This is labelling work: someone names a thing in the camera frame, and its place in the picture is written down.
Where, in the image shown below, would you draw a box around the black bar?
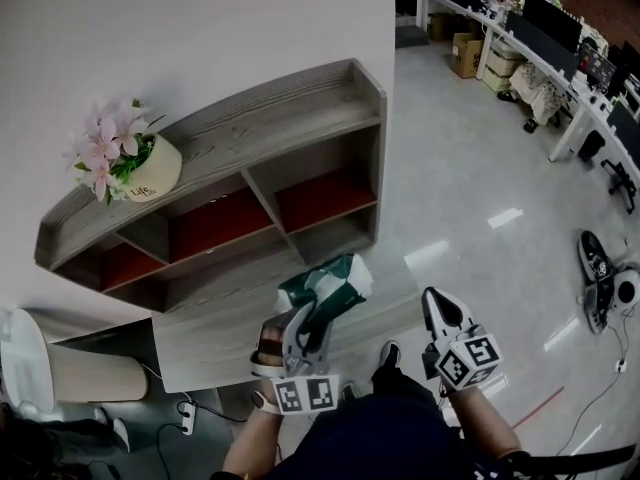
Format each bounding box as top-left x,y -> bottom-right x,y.
514,442 -> 640,477

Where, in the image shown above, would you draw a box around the long black floor cable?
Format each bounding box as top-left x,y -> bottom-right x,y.
554,312 -> 640,457

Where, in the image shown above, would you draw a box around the wide black monitor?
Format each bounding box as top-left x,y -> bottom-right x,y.
522,0 -> 584,52

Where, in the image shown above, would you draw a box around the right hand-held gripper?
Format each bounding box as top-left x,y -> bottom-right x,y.
421,286 -> 503,394

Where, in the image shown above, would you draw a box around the large cardboard box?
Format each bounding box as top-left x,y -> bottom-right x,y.
449,32 -> 484,79

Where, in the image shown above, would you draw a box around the white power strip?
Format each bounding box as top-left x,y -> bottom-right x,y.
177,400 -> 195,437

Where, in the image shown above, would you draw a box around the black trash bin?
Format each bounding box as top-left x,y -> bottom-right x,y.
578,130 -> 606,162

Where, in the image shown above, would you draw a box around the white wristwatch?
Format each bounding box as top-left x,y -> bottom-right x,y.
252,390 -> 281,415

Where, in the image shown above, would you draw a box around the person's left forearm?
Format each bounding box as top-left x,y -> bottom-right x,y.
222,397 -> 284,477

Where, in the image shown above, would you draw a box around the person's left hand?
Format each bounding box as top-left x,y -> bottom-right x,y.
256,320 -> 286,367

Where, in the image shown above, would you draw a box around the cream pot with pink flowers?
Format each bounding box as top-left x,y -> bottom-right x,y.
62,98 -> 184,207

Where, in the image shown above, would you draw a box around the person's dark clothing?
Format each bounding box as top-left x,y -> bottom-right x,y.
209,367 -> 536,480

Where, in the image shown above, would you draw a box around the grey wooden desk with hutch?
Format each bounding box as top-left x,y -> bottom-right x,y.
33,57 -> 426,394

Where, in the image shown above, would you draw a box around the black and white floor device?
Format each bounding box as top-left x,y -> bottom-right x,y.
578,230 -> 619,337

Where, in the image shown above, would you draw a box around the person's right forearm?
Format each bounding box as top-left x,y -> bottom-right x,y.
447,385 -> 521,469

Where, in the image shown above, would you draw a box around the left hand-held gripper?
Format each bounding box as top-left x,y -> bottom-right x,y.
249,299 -> 341,416

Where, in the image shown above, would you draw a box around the beige storage boxes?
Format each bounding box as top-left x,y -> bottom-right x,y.
482,47 -> 521,92

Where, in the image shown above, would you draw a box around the green and white packet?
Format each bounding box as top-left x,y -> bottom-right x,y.
277,252 -> 375,339

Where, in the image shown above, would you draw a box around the black office chair base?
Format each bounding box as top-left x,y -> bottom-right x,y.
599,157 -> 639,214

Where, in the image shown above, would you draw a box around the laptop with stickers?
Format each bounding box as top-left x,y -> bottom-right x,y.
579,42 -> 619,92

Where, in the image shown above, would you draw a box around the black power cable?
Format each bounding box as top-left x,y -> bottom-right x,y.
192,402 -> 249,424

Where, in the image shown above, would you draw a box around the black looping floor cable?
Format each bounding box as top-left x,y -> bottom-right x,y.
157,420 -> 189,480

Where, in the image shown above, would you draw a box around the small cardboard box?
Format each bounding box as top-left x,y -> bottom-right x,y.
427,12 -> 454,43

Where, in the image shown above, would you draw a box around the chair with floral cover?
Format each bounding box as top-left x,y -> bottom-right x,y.
509,60 -> 566,129

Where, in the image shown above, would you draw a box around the long white office desk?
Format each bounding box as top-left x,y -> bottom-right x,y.
419,0 -> 640,169

